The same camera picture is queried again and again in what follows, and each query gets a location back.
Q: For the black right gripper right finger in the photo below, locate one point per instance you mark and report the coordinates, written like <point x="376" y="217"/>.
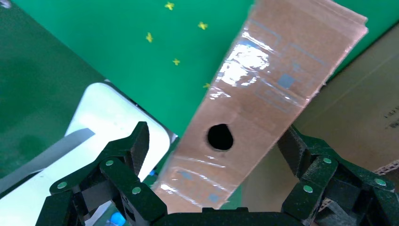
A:
<point x="336" y="187"/>

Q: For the large open cardboard carton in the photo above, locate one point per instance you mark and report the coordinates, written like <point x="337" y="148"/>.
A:
<point x="358" y="109"/>

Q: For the small taped cardboard box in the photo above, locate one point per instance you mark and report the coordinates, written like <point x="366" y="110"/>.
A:
<point x="249" y="103"/>

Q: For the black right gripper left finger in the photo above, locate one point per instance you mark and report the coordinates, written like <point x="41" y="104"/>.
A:
<point x="124" y="187"/>

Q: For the small yellow cross marker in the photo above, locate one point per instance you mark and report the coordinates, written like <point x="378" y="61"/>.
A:
<point x="202" y="25"/>
<point x="206" y="85"/>
<point x="169" y="5"/>

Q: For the green table cloth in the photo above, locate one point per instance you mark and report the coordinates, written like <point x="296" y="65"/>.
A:
<point x="140" y="78"/>

